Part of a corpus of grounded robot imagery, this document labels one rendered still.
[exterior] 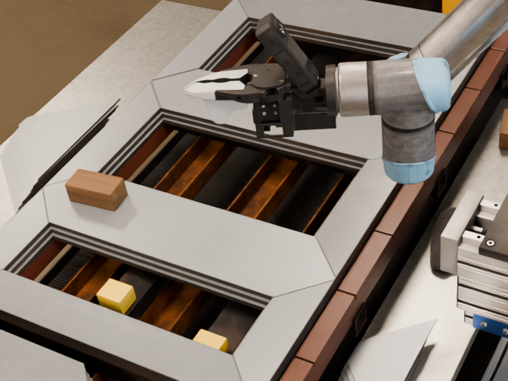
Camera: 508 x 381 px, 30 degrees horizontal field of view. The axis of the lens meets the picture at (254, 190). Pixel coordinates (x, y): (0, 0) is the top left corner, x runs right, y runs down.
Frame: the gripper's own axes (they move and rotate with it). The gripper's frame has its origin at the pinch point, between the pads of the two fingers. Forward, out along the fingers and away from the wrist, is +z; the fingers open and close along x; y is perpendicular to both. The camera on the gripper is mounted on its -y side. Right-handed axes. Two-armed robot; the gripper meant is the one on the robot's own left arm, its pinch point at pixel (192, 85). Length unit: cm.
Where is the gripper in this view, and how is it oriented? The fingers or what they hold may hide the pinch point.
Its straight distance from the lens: 133.8
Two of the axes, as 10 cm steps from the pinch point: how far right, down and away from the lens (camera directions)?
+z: -9.9, 0.4, 1.3
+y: 1.1, 8.3, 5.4
